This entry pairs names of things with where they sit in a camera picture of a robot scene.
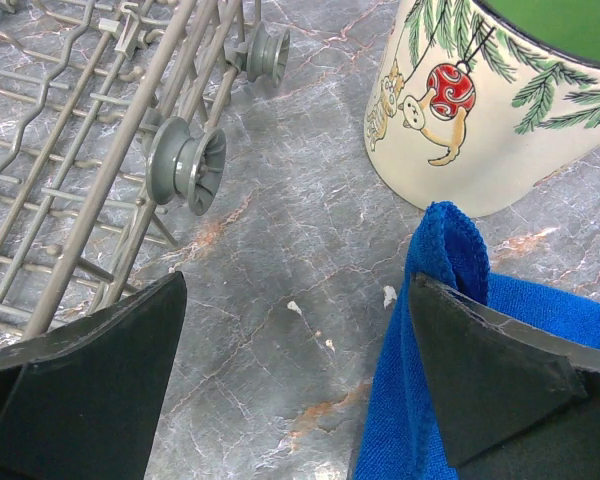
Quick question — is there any blue microfibre cloth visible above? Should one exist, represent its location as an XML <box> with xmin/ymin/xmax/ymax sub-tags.
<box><xmin>354</xmin><ymin>202</ymin><xmax>600</xmax><ymax>479</ymax></box>

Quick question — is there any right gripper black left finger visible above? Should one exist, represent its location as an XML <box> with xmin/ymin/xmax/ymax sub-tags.
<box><xmin>0</xmin><ymin>271</ymin><xmax>187</xmax><ymax>479</ymax></box>

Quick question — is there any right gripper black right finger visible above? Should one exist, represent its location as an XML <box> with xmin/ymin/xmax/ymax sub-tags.
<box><xmin>409</xmin><ymin>274</ymin><xmax>600</xmax><ymax>479</ymax></box>

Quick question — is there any grey wire dish rack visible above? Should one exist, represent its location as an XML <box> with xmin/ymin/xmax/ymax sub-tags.
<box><xmin>0</xmin><ymin>1</ymin><xmax>290</xmax><ymax>348</ymax></box>

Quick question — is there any christmas mug green inside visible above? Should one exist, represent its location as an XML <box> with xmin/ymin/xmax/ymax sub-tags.
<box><xmin>364</xmin><ymin>1</ymin><xmax>600</xmax><ymax>217</ymax></box>

